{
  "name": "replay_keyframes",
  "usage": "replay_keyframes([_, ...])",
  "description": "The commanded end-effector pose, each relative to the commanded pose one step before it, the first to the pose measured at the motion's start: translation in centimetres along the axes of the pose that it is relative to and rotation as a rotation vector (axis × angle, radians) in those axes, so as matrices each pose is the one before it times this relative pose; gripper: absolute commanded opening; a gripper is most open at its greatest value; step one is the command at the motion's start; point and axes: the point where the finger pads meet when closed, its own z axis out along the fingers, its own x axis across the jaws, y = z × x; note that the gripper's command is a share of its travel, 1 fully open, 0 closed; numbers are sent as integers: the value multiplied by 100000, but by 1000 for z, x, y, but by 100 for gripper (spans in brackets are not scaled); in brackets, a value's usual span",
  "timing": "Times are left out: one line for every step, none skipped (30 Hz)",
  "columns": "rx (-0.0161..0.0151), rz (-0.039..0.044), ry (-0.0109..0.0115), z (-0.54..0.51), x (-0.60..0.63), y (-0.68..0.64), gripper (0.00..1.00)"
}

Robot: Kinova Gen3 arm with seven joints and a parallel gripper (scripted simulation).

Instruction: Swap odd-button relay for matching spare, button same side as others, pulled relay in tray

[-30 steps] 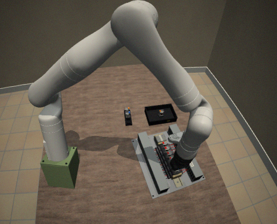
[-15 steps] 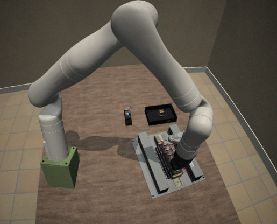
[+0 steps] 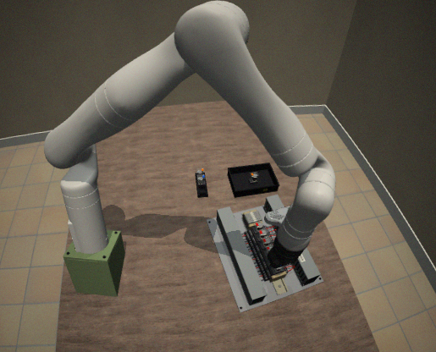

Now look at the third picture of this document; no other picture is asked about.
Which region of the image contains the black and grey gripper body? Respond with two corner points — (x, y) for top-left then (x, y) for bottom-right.
(264, 206), (312, 268)

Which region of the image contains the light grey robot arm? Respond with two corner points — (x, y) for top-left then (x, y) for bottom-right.
(44, 0), (336, 254)

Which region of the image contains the black relay socket row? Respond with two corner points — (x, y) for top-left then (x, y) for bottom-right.
(245, 228), (273, 281)

